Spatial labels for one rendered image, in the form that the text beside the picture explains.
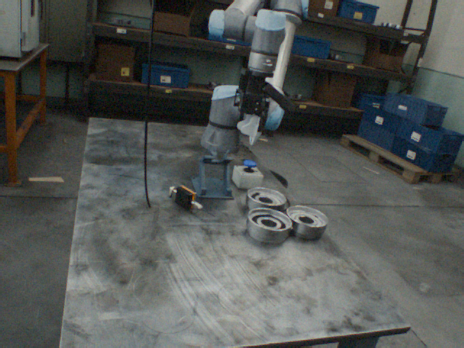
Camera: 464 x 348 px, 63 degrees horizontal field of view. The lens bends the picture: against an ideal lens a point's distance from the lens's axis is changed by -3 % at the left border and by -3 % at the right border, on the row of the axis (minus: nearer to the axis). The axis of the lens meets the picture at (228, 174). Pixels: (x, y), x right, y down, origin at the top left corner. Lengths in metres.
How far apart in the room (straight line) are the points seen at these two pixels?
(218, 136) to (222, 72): 3.65
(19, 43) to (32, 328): 1.83
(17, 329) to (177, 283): 1.17
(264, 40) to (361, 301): 0.66
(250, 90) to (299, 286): 0.54
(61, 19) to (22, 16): 1.70
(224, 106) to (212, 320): 0.89
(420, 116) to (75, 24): 3.80
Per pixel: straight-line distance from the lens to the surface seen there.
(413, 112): 4.73
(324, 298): 0.79
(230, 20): 1.17
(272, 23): 1.05
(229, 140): 1.42
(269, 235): 0.89
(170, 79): 4.42
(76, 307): 0.68
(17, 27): 2.92
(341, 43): 5.67
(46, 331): 1.80
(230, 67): 5.06
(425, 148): 4.58
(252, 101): 1.07
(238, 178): 1.15
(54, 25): 4.60
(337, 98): 5.17
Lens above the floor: 1.26
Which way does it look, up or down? 22 degrees down
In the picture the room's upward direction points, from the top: 10 degrees clockwise
